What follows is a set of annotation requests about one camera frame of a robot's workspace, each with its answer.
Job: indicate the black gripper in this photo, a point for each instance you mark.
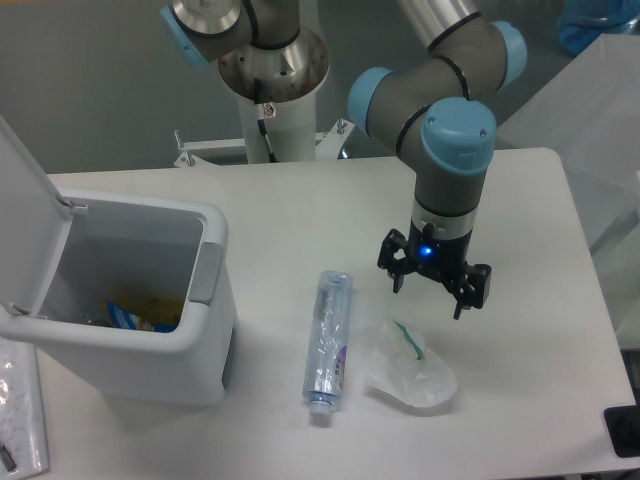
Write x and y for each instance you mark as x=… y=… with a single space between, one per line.
x=443 y=261

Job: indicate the crushed clear plastic bottle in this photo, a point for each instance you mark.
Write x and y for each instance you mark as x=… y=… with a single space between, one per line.
x=327 y=347

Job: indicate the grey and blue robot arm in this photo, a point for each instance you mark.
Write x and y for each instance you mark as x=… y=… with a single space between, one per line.
x=432 y=118

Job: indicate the white trash can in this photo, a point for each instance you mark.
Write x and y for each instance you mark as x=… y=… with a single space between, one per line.
x=130 y=293

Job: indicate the white trash can lid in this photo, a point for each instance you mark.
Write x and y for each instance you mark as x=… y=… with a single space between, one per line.
x=36 y=221

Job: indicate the translucent white plastic box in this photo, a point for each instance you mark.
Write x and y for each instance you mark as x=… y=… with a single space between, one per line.
x=589 y=115

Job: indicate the black device at table edge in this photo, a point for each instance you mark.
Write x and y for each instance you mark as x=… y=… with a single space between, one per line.
x=623 y=427

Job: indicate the blue and yellow snack wrapper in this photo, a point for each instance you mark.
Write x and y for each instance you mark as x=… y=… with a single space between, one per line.
x=151 y=315

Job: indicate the blue plastic water jug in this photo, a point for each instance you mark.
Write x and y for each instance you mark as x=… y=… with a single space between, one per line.
x=582 y=22

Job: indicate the clear plastic sleeve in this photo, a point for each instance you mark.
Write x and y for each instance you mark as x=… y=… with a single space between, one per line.
x=24 y=446

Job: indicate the white pedestal base bracket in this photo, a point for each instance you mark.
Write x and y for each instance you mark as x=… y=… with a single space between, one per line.
x=330 y=145

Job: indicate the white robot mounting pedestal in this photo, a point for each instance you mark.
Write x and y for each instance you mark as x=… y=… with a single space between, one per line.
x=276 y=132

